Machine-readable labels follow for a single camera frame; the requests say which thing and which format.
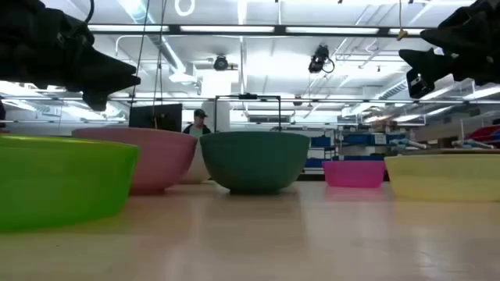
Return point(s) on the person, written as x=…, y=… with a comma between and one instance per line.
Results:
x=198, y=125

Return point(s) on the white pipe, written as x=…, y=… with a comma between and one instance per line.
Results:
x=410, y=143

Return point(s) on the dark green bowl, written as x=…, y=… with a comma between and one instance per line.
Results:
x=254, y=162

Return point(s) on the black monitor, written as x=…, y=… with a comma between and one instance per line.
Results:
x=156, y=116

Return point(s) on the magenta plastic bowl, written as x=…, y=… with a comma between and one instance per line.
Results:
x=353, y=173

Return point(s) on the salmon pink bowl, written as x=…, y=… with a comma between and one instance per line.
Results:
x=164, y=160

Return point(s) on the wooden shelf board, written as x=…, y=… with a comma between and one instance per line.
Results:
x=449, y=151

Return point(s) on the black overhead frame bar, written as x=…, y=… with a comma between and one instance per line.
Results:
x=279, y=29

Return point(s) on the red bin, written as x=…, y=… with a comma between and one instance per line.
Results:
x=484, y=133

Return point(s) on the yellow plastic bowl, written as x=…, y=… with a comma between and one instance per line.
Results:
x=445, y=177

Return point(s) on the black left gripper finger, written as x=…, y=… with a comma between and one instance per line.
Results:
x=113, y=74
x=95, y=100

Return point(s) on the black metal frame stand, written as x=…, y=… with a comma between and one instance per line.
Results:
x=215, y=113

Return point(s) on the blue storage bin with label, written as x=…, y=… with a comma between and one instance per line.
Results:
x=371, y=139

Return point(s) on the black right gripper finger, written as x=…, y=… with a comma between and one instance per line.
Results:
x=449, y=39
x=423, y=64

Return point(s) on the lime green plastic bowl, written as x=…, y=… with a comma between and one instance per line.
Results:
x=58, y=183

